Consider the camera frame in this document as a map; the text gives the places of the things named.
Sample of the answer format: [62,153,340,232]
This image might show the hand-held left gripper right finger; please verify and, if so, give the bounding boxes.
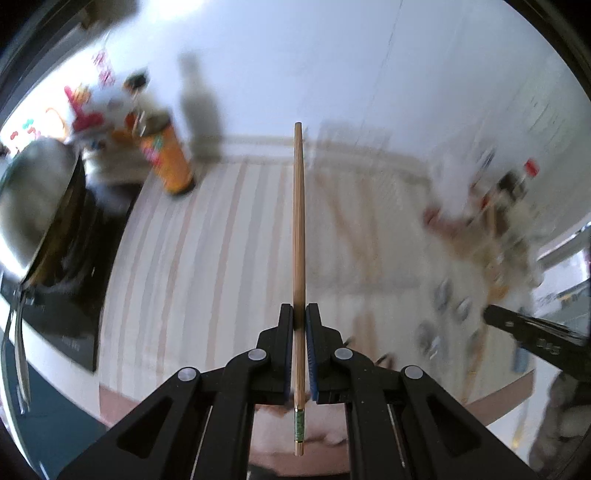
[305,303,541,480]

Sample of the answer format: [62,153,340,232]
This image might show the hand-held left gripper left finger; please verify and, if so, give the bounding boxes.
[55,303,296,480]

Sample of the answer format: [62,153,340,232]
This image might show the wooden chopstick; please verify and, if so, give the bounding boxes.
[293,122,306,457]

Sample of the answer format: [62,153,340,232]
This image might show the striped cat mat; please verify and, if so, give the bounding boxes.
[99,157,536,478]

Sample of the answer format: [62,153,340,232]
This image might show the dark soda bottle red cap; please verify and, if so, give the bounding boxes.
[499,159,541,200]

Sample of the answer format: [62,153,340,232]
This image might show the white plastic bag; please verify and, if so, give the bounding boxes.
[429,143,499,217]

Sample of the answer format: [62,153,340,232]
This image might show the black gas stove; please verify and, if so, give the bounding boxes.
[0,185,139,373]

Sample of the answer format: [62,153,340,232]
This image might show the soy sauce bottle orange label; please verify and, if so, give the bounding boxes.
[124,70,197,197]

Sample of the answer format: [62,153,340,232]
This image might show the blue cabinet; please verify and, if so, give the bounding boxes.
[0,342,108,480]

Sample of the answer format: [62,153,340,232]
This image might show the steel wok lid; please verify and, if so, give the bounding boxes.
[0,138,79,278]

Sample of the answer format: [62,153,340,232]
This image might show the wok with long handle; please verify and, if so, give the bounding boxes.
[6,157,89,412]

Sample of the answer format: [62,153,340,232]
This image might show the colourful wall stickers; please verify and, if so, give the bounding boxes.
[9,44,139,145]

